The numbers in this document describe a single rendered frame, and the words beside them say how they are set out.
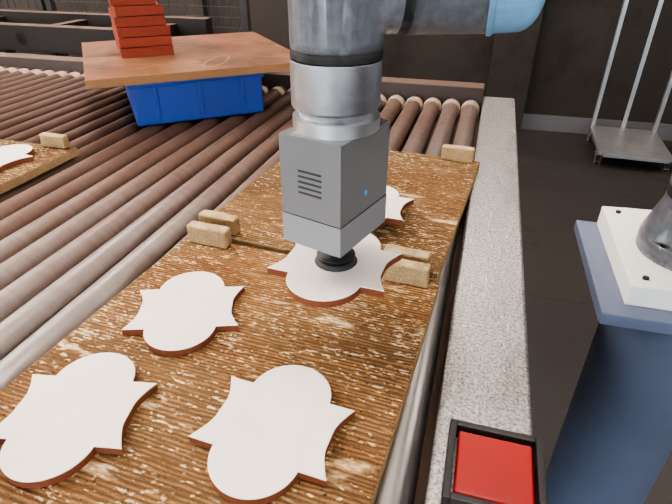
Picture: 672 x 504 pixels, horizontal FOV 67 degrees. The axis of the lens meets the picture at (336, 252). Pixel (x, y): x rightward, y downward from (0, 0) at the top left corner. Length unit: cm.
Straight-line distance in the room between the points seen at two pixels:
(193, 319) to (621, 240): 63
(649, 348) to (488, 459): 47
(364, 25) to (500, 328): 36
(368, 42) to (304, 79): 6
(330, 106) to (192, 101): 88
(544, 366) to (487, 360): 143
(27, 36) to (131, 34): 91
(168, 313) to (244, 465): 22
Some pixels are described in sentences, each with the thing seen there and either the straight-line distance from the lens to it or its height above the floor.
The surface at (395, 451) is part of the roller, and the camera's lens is 46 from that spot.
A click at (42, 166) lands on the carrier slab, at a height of 93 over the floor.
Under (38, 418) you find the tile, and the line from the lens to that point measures 51.
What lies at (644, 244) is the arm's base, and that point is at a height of 92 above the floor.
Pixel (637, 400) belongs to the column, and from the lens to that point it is 94.
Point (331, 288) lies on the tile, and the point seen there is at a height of 101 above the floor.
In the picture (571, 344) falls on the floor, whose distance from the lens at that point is 211.
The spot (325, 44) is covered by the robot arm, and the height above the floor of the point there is 122.
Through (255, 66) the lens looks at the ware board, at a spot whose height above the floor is 104.
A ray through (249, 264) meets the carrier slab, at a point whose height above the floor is 94.
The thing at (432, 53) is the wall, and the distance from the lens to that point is 431.
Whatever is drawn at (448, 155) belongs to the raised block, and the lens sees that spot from 98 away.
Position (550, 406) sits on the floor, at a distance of 185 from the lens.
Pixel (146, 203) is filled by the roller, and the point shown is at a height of 91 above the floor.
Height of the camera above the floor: 129
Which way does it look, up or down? 32 degrees down
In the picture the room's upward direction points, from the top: straight up
